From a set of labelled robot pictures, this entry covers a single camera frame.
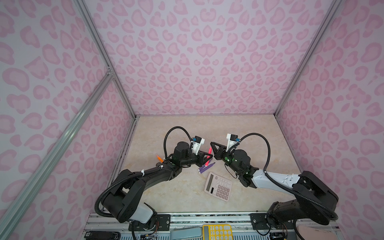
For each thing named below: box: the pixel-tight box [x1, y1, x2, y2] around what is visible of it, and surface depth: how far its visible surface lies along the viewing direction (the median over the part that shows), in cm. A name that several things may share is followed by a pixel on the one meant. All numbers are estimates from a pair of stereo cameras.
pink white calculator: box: [204, 172, 233, 202], surface depth 84 cm
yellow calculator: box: [202, 224, 233, 240], surface depth 71 cm
